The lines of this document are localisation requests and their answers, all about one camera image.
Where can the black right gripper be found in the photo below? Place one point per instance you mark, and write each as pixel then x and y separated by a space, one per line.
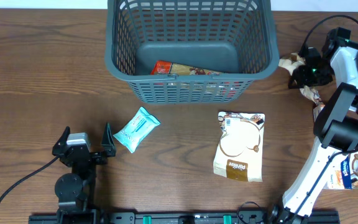
pixel 301 75

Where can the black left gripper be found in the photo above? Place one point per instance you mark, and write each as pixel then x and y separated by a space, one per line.
pixel 102 157

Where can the orange spaghetti package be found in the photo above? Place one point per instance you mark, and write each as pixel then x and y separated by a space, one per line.
pixel 174 69

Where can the Kleenex tissue multipack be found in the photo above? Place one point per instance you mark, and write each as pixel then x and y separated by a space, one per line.
pixel 339 177

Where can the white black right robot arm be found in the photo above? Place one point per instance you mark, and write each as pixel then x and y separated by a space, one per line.
pixel 335 128

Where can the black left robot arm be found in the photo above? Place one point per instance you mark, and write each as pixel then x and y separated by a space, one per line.
pixel 75 190

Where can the teal wet wipes pack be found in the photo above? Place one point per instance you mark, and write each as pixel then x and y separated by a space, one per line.
pixel 137 129

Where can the grey plastic basket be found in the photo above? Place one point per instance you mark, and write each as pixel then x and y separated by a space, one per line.
pixel 235 37

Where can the beige Panitee snack bag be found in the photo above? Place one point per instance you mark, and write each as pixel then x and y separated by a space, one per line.
pixel 240 148

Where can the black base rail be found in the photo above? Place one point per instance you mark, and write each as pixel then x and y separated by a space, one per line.
pixel 245 216

